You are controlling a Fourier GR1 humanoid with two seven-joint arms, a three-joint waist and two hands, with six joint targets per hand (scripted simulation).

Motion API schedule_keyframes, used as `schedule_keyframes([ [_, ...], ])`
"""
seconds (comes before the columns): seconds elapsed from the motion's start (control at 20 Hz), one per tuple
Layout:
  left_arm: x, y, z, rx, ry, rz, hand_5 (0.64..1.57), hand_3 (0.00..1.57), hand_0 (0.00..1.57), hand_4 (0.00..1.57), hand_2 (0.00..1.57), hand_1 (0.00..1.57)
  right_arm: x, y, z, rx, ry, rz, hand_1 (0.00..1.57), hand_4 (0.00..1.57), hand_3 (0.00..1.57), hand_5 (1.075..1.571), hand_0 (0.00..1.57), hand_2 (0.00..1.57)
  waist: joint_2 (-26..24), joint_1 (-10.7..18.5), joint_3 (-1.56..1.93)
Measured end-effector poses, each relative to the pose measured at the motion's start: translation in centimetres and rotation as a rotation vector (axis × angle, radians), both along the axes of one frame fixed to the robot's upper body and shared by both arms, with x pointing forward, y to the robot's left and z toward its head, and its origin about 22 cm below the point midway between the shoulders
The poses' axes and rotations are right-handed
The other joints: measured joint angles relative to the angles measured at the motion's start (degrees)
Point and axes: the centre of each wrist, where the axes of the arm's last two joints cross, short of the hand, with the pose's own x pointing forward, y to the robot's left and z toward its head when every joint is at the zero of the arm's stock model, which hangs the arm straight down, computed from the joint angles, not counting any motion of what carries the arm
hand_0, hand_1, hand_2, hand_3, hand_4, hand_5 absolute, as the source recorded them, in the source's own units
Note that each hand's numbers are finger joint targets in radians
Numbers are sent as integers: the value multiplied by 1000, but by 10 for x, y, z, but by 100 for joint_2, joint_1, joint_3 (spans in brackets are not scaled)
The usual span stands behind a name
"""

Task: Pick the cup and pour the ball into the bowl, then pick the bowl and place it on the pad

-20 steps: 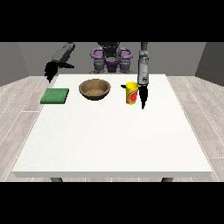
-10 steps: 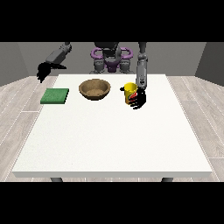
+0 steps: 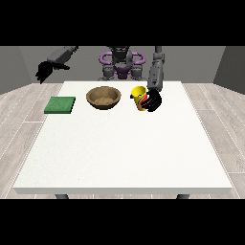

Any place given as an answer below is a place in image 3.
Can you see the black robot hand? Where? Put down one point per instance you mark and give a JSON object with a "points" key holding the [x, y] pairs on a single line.
{"points": [[44, 71], [153, 100]]}

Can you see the yellow cup with melon print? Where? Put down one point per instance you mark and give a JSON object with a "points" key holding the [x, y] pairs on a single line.
{"points": [[139, 95]]}

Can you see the green square pad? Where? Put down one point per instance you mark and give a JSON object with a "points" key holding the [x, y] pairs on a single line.
{"points": [[60, 105]]}

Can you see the brown wooden bowl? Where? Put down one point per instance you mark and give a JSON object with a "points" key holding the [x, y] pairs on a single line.
{"points": [[103, 97]]}

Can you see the grey robot trunk purple rings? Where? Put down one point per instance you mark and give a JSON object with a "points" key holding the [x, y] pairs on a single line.
{"points": [[121, 65]]}

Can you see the dark table leg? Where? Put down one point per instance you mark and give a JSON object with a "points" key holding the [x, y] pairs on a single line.
{"points": [[182, 196], [62, 196]]}

